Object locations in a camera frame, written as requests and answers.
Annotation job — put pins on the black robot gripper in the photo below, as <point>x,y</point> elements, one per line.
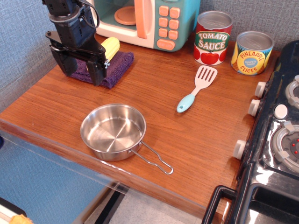
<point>75,32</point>

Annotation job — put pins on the white spatula teal handle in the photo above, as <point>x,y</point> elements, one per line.
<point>204,77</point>

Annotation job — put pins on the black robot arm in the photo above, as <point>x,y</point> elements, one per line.
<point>74,38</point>

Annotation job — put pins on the yellow toy corn cob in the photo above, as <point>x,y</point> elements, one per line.
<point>112,47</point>

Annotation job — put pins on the purple folded cloth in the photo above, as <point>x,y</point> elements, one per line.
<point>120,63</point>

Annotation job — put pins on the stainless steel pan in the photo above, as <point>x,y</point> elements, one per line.
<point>115,132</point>

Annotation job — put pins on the teal toy microwave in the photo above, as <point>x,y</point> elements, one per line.
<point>156,24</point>

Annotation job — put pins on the tomato sauce can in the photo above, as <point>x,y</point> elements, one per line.
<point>212,36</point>

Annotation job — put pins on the orange object at corner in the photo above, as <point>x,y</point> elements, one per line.
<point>20,219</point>

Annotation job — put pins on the pineapple slices can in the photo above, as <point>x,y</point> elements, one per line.
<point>252,52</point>

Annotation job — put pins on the white stove knob middle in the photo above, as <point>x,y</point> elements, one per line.
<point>253,107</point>

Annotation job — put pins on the white stove knob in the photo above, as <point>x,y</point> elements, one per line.
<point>260,89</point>
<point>239,149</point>
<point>253,107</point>

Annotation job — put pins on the white stove knob front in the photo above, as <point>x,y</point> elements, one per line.
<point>239,149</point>

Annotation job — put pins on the white stove knob rear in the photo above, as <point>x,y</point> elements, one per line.
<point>260,89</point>

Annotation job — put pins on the black toy stove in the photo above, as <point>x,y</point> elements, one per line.
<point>267,189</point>

